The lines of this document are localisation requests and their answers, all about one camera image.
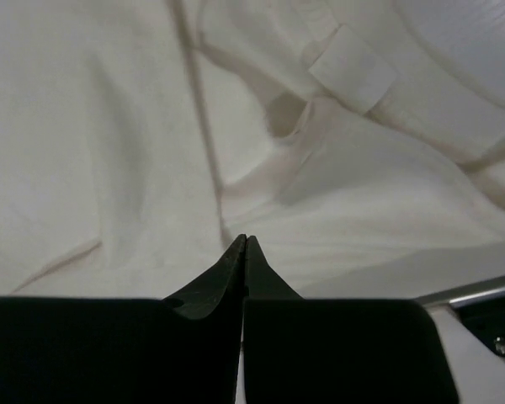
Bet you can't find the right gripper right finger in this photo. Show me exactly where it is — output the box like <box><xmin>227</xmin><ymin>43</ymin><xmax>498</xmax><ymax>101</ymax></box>
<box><xmin>243</xmin><ymin>237</ymin><xmax>459</xmax><ymax>403</ymax></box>

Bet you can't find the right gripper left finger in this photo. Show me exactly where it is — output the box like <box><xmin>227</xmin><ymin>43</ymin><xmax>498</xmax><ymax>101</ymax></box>
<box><xmin>0</xmin><ymin>236</ymin><xmax>247</xmax><ymax>403</ymax></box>

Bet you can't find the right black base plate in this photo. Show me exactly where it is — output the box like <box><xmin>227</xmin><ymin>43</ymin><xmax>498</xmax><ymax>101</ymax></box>
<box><xmin>449</xmin><ymin>291</ymin><xmax>505</xmax><ymax>360</ymax></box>

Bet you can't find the cream white t shirt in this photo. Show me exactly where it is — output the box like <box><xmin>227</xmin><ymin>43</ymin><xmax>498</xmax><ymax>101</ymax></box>
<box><xmin>0</xmin><ymin>1</ymin><xmax>505</xmax><ymax>297</ymax></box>

